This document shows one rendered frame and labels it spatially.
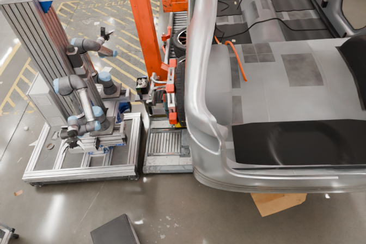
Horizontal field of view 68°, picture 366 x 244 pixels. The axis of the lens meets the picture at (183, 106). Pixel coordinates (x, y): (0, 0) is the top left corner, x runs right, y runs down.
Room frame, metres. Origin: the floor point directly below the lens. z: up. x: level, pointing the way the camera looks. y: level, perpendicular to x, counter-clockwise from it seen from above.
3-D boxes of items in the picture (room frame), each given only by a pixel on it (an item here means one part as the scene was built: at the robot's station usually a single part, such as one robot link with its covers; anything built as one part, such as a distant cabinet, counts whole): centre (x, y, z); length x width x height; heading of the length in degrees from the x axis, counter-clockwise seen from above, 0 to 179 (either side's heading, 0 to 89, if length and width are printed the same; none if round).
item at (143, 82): (2.60, 0.47, 0.51); 0.20 x 0.14 x 0.13; 176
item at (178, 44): (3.54, -0.31, 0.39); 0.66 x 0.66 x 0.24
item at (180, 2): (4.39, -0.32, 0.69); 0.52 x 0.17 x 0.35; 83
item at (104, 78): (2.25, 0.77, 0.98); 0.13 x 0.12 x 0.14; 71
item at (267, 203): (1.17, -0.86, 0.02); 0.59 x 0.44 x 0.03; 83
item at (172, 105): (2.01, 0.07, 0.85); 0.54 x 0.07 x 0.54; 173
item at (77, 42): (2.29, 0.89, 1.19); 0.15 x 0.12 x 0.55; 71
